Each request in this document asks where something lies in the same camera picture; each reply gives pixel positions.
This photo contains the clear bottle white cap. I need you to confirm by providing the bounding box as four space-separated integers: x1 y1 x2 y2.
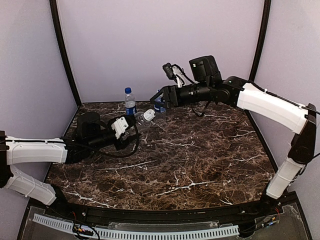
124 108 156 137

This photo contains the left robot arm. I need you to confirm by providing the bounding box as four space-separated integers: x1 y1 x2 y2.
0 112 136 206

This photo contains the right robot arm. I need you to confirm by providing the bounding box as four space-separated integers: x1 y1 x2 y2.
150 55 318 200

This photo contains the short bottle blue label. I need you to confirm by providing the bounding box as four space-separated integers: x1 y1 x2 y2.
153 95 167 126

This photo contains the tall bottle blue cap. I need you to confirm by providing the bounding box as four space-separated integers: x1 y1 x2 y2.
124 87 137 115

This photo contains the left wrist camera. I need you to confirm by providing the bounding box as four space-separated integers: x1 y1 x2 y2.
109 115 136 139

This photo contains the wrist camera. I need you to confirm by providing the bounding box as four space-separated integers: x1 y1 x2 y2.
162 62 185 88
109 115 136 139

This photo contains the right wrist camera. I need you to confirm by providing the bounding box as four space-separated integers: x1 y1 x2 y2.
162 62 185 88

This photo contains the black front table rail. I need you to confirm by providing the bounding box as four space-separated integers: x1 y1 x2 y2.
29 197 286 227

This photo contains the right black frame post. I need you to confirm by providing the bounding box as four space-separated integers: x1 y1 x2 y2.
248 0 272 82

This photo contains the black frame post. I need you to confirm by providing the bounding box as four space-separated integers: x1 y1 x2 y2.
49 0 82 108
248 0 272 82

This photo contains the left black frame post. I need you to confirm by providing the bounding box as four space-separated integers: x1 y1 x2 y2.
49 0 82 108

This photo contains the white slotted cable duct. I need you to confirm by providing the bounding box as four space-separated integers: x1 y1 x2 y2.
32 213 240 240

